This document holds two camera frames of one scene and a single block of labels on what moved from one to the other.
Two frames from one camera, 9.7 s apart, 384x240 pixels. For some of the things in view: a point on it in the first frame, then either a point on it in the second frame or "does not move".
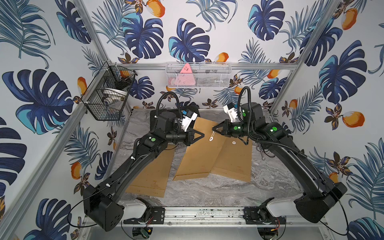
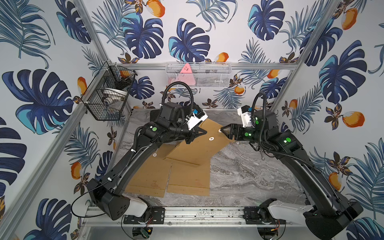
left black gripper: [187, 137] does not move
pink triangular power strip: [186, 77] does not move
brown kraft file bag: [234, 160] → [199, 149]
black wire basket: [105, 98] does not move
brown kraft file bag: [154, 180] does not move
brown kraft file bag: [199, 159] → [189, 179]
